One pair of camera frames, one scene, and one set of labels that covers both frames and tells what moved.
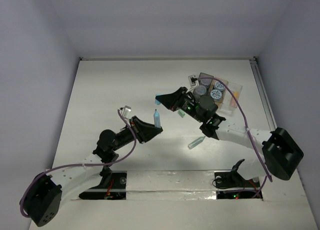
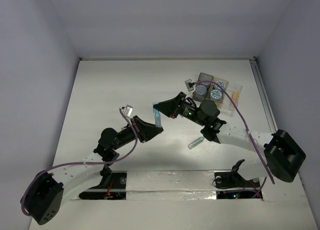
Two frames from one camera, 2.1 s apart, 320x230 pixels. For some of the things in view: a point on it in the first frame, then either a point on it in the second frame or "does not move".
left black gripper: x=137 y=129 does not move
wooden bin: x=218 y=91 does not move
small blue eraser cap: x=157 y=102 → x=154 y=110
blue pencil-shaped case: x=156 y=119 does not move
